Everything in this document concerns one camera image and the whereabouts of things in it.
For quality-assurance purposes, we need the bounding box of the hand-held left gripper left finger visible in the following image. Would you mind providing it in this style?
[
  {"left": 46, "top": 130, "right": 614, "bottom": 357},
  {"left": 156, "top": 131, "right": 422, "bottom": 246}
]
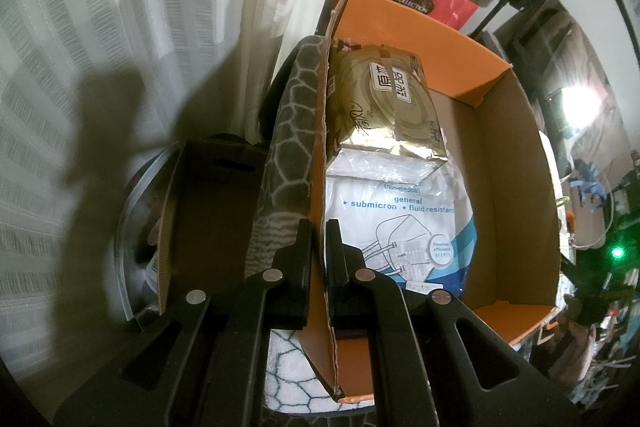
[{"left": 55, "top": 218, "right": 313, "bottom": 427}]

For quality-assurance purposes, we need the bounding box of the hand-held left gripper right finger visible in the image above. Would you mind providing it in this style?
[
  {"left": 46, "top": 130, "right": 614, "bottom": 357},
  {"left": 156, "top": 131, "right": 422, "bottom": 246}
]
[{"left": 325, "top": 218, "right": 586, "bottom": 427}]

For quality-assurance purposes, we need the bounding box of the blue white face mask pack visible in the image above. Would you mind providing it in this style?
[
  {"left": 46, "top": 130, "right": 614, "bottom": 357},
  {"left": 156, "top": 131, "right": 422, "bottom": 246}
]
[{"left": 325, "top": 147, "right": 476, "bottom": 303}]

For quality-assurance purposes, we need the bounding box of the orange cardboard box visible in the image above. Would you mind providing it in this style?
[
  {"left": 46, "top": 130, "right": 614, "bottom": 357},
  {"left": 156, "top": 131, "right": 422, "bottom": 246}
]
[{"left": 307, "top": 0, "right": 563, "bottom": 405}]

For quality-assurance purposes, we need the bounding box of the gold tissue pack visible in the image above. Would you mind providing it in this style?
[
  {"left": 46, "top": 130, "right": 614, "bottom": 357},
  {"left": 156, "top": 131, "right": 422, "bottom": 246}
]
[{"left": 327, "top": 42, "right": 448, "bottom": 168}]

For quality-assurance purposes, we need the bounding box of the brown cardboard box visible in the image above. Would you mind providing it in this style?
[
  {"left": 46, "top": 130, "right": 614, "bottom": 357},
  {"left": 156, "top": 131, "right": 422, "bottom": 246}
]
[{"left": 157, "top": 139, "right": 271, "bottom": 318}]

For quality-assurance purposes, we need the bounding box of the blue toy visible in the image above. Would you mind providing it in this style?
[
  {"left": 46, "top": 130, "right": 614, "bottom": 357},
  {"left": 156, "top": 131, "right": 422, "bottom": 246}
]
[{"left": 575, "top": 159, "right": 626, "bottom": 208}]

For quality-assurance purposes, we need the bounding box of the grey white patterned blanket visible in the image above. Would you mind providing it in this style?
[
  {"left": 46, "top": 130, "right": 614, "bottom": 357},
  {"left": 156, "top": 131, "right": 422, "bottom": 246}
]
[{"left": 255, "top": 34, "right": 376, "bottom": 413}]

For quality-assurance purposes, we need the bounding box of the bright small lamp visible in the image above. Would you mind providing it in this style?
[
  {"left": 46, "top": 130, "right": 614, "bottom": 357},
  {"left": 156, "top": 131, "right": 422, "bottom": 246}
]
[{"left": 557, "top": 84, "right": 608, "bottom": 122}]

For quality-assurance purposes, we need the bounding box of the brown sofa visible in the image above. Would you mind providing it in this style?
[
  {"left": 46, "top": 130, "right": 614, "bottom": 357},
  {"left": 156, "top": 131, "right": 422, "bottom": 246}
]
[{"left": 492, "top": 0, "right": 631, "bottom": 168}]

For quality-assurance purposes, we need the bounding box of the white striped curtain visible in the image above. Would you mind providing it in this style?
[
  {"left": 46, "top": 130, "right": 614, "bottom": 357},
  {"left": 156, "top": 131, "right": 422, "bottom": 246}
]
[{"left": 0, "top": 0, "right": 361, "bottom": 408}]

